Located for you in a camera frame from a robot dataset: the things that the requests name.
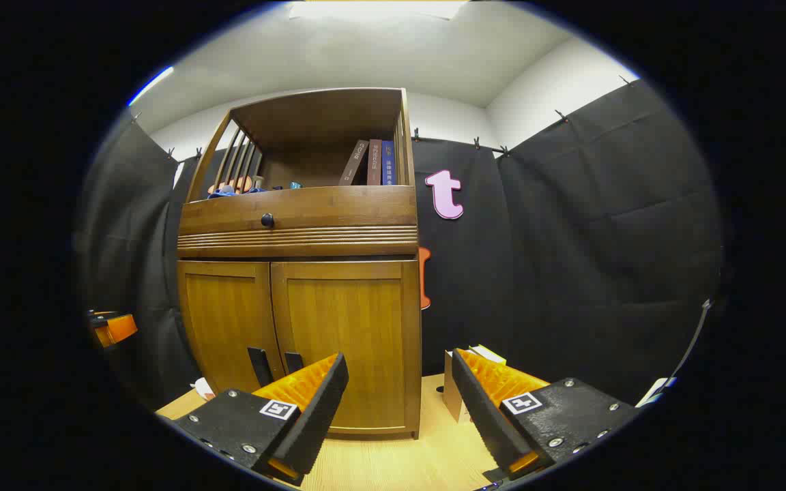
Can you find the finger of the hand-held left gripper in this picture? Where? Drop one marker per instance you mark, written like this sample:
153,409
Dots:
119,329

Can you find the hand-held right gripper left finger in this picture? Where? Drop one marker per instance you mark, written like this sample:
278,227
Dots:
311,416

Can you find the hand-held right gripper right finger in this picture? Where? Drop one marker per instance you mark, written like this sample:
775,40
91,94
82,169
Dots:
485,409

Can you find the wooden cabinet door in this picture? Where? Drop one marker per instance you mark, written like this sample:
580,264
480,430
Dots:
359,327
229,320

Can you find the wooden double-door shoe cabinet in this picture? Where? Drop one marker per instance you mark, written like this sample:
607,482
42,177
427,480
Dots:
338,245

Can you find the white orange cover book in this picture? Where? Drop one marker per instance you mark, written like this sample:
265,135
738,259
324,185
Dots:
454,389

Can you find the orange toy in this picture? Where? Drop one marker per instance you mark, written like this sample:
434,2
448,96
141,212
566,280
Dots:
236,184

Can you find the black backdrop cloth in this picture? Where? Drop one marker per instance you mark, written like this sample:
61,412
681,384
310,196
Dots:
570,239

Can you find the wooden drawer with black knob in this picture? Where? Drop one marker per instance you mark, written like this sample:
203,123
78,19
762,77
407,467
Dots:
338,208

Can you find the leaning brown book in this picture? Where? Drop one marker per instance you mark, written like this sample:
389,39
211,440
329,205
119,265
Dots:
353,164

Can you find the upright brown book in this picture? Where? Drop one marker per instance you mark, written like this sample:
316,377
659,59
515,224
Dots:
374,164

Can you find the blue book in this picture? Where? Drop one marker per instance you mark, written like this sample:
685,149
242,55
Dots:
387,164

